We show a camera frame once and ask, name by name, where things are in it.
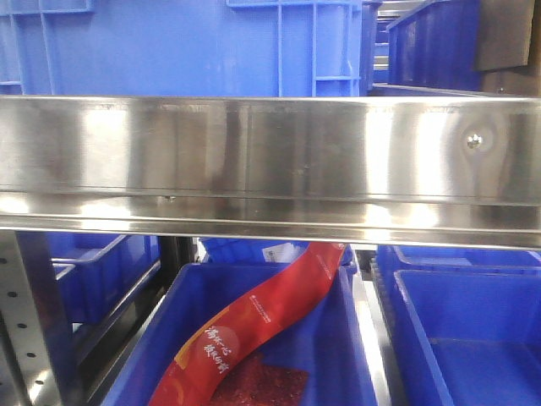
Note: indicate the perforated steel shelf upright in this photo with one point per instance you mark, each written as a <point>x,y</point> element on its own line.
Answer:
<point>38,363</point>

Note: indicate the dark blue bin upper right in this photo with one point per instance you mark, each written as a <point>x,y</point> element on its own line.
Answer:
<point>434,46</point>

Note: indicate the dark red dried meat sheet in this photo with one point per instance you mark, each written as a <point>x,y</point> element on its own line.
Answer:
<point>252,382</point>

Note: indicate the blue bin with snack bag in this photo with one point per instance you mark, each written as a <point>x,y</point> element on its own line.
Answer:
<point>326,343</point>

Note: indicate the large blue crate upper shelf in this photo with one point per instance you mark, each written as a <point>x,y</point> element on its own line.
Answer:
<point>181,48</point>

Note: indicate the empty blue bin right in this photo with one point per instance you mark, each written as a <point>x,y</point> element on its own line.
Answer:
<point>464,323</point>

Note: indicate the blue bin lower left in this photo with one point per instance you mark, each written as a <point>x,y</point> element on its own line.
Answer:
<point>95,270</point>

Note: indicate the red snack bag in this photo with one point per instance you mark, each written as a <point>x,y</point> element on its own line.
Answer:
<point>251,320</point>

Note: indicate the stainless steel shelf rail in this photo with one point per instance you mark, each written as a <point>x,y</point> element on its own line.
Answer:
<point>434,170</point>

